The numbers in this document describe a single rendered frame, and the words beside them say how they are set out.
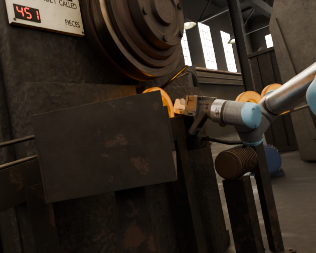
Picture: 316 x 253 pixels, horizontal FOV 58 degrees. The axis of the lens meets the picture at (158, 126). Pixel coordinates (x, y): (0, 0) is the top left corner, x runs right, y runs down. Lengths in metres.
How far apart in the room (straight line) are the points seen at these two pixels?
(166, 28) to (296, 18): 2.76
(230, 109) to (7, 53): 0.75
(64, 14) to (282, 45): 3.03
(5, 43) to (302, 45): 3.21
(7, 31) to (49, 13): 0.16
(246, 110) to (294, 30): 2.79
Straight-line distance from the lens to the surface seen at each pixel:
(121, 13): 1.05
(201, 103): 1.14
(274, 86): 1.53
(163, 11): 1.13
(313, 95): 0.63
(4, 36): 1.00
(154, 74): 1.11
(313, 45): 3.65
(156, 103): 0.42
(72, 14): 1.12
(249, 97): 1.44
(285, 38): 3.80
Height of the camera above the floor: 0.65
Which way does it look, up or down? 2 degrees up
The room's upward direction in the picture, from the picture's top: 11 degrees counter-clockwise
